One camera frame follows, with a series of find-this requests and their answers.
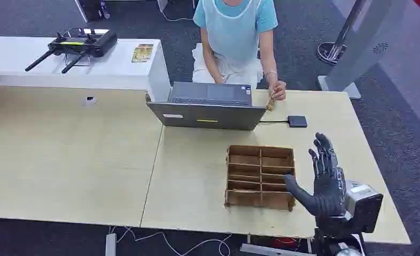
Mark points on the black remote controller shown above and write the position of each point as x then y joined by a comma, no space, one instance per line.
86,42

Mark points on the person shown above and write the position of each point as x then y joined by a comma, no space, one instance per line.
232,35

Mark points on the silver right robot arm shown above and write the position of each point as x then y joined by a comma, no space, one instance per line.
337,240

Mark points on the wooden compartment card box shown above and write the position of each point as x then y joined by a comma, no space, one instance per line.
261,198

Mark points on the red object under desk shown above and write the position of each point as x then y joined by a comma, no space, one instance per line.
285,243

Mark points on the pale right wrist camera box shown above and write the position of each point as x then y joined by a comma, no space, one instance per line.
363,205

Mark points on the silver stanchion pole with base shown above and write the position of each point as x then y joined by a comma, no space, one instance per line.
333,47

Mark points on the yellow printed card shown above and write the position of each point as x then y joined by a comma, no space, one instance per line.
142,53

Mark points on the white side table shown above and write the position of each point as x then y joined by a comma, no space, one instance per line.
117,74

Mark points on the white power strip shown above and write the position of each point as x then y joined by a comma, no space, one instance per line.
110,245

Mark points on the grey laptop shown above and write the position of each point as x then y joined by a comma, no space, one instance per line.
209,116

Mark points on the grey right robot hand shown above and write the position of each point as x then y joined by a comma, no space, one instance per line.
328,198

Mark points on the black external drive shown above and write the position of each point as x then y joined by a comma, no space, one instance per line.
297,121

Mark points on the person's left hand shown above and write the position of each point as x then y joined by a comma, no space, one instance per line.
279,91

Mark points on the grey standing panel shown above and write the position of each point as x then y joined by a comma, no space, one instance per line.
365,42

